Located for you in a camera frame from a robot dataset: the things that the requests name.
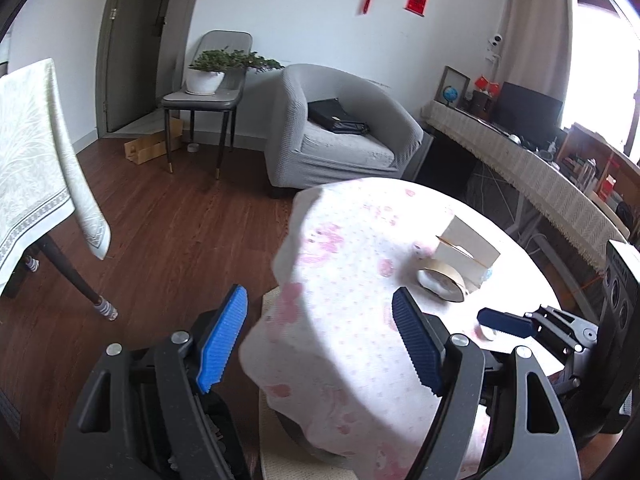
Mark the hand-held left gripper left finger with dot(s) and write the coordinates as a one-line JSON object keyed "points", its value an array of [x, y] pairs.
{"points": [[222, 340]]}

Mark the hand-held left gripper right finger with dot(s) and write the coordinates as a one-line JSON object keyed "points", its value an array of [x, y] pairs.
{"points": [[417, 345]]}

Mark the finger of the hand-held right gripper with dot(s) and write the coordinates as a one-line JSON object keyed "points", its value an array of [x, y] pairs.
{"points": [[505, 322], [575, 375]]}

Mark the white plastic lid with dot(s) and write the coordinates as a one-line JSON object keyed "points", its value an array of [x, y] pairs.
{"points": [[487, 334]]}

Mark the brown tape roll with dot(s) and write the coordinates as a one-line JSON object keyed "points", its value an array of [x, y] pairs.
{"points": [[457, 292]]}

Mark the red white card packaging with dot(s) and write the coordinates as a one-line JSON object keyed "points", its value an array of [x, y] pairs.
{"points": [[467, 250]]}

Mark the pink printed tablecloth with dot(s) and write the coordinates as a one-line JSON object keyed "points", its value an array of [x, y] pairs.
{"points": [[350, 360]]}

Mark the beige lace cloth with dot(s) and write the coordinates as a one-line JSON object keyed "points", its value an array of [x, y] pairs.
{"points": [[525, 170]]}

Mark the dark wooden table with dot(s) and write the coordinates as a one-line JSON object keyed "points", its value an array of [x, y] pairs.
{"points": [[65, 270]]}

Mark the wooden shelf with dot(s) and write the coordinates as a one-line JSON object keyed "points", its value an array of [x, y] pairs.
{"points": [[580, 140]]}

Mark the cardboard box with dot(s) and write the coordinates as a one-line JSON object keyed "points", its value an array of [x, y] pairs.
{"points": [[145, 147]]}

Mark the black monitor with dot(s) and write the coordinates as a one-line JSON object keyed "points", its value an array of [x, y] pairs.
{"points": [[530, 110]]}

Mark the dark brown box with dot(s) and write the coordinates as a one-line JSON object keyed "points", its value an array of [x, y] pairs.
{"points": [[482, 104]]}

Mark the small blue globe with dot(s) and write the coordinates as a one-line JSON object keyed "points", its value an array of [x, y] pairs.
{"points": [[450, 94]]}

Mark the red paper ornament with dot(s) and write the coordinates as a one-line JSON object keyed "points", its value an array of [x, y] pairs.
{"points": [[487, 85]]}

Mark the black bag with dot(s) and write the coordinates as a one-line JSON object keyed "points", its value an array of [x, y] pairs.
{"points": [[330, 112]]}

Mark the potted plant in white pot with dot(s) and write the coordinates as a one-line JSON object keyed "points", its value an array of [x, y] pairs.
{"points": [[204, 82]]}

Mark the grey armchair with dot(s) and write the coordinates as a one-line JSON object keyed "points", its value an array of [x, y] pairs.
{"points": [[350, 95]]}

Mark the pale green tablecloth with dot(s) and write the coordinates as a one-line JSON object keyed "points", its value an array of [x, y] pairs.
{"points": [[35, 160]]}

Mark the beige curtain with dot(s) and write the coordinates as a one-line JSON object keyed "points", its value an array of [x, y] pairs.
{"points": [[540, 35]]}

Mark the dark grey door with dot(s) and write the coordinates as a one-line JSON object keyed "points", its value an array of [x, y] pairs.
{"points": [[135, 60]]}

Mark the grey chair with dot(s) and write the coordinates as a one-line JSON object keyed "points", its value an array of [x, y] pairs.
{"points": [[225, 42]]}

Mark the picture frame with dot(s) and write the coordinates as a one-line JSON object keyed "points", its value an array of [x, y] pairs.
{"points": [[457, 77]]}

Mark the white security camera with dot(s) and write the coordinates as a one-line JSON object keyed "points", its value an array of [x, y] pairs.
{"points": [[496, 42]]}

